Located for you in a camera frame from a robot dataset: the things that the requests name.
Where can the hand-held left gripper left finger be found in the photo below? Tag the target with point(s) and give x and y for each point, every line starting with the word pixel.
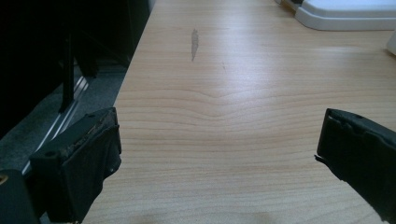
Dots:
pixel 77 161

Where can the white plastic tray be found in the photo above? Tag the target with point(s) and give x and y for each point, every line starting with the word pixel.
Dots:
pixel 345 14

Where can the black metal stand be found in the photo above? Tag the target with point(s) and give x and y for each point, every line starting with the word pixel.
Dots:
pixel 67 71

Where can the silver metal rail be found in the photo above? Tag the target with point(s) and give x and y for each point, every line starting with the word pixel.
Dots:
pixel 63 115

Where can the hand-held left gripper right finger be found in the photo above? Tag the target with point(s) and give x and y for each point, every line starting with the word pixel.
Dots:
pixel 361 149

